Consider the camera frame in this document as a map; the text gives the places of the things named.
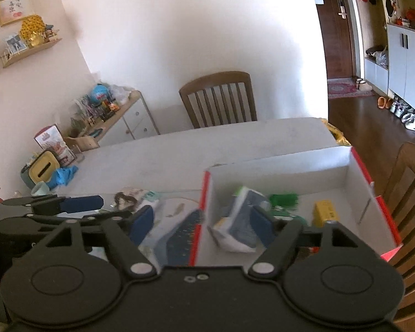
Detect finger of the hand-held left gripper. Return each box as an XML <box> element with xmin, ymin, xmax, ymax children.
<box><xmin>21</xmin><ymin>210</ymin><xmax>134</xmax><ymax>230</ymax></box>
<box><xmin>2</xmin><ymin>194</ymin><xmax>104</xmax><ymax>215</ymax></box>

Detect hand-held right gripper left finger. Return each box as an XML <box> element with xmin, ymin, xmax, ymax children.
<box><xmin>43</xmin><ymin>205</ymin><xmax>160</xmax><ymax>278</ymax></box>

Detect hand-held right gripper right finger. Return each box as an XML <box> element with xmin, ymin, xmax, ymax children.
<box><xmin>248</xmin><ymin>205</ymin><xmax>379</xmax><ymax>278</ymax></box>

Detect white packet dark blue label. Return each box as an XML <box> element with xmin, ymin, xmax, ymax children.
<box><xmin>207</xmin><ymin>186</ymin><xmax>274</xmax><ymax>254</ymax></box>

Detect small yellow box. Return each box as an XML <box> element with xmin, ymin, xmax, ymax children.
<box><xmin>313</xmin><ymin>200</ymin><xmax>340</xmax><ymax>228</ymax></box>

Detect red shoe box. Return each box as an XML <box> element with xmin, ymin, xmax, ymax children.
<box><xmin>190</xmin><ymin>146</ymin><xmax>403</xmax><ymax>268</ymax></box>

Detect blue gloves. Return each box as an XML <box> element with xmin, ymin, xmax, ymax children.
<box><xmin>48</xmin><ymin>165</ymin><xmax>79</xmax><ymax>189</ymax></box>

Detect pale green cup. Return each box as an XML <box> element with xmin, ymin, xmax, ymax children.
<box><xmin>30</xmin><ymin>183</ymin><xmax>51</xmax><ymax>198</ymax></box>

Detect yellow and green tissue box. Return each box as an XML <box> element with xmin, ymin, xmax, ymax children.
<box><xmin>20</xmin><ymin>150</ymin><xmax>61</xmax><ymax>189</ymax></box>

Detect wooden desktop rack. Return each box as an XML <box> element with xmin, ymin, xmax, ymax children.
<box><xmin>65</xmin><ymin>135</ymin><xmax>99</xmax><ymax>151</ymax></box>

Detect red and white carton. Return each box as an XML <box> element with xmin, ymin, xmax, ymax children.
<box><xmin>34</xmin><ymin>124</ymin><xmax>77</xmax><ymax>167</ymax></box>

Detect white wooden-top sideboard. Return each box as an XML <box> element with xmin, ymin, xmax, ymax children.
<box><xmin>67</xmin><ymin>90</ymin><xmax>160</xmax><ymax>153</ymax></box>

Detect blue globe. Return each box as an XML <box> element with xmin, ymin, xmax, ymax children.
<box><xmin>90</xmin><ymin>83</ymin><xmax>111</xmax><ymax>106</ymax></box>

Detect clear plastic bag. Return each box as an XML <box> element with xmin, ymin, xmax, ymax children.
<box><xmin>109</xmin><ymin>84</ymin><xmax>130</xmax><ymax>104</ymax></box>

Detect yellow bag on floor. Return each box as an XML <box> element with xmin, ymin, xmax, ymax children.
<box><xmin>320</xmin><ymin>118</ymin><xmax>352</xmax><ymax>147</ymax></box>

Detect wooden slatted dining chair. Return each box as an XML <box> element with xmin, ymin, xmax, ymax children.
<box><xmin>179</xmin><ymin>71</ymin><xmax>257</xmax><ymax>129</ymax></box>

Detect patterned door rug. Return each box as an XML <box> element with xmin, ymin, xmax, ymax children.
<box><xmin>327</xmin><ymin>77</ymin><xmax>377</xmax><ymax>100</ymax></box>

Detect wooden round-back chair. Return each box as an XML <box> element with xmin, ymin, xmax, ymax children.
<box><xmin>382</xmin><ymin>142</ymin><xmax>415</xmax><ymax>322</ymax></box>

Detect row of shoes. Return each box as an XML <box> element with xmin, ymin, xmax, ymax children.
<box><xmin>389</xmin><ymin>98</ymin><xmax>415</xmax><ymax>133</ymax></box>

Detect gold flower ornament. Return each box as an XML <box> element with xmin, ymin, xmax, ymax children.
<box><xmin>19</xmin><ymin>14</ymin><xmax>45</xmax><ymax>47</ymax></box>

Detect dark wooden door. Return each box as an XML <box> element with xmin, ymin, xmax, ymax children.
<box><xmin>306</xmin><ymin>0</ymin><xmax>356</xmax><ymax>80</ymax></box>

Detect grey plastic bag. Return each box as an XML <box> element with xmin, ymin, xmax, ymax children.
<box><xmin>373</xmin><ymin>46</ymin><xmax>390</xmax><ymax>68</ymax></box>

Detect framed calligraphy picture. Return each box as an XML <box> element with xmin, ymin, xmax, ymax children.
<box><xmin>0</xmin><ymin>0</ymin><xmax>33</xmax><ymax>27</ymax></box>

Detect wooden wall shelf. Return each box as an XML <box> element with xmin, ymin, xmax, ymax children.
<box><xmin>0</xmin><ymin>38</ymin><xmax>63</xmax><ymax>69</ymax></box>

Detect small photo frame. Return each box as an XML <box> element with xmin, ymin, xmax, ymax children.
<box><xmin>4</xmin><ymin>33</ymin><xmax>27</xmax><ymax>54</ymax></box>

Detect white wall cabinet unit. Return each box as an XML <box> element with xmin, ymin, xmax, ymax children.
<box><xmin>353</xmin><ymin>0</ymin><xmax>415</xmax><ymax>125</ymax></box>

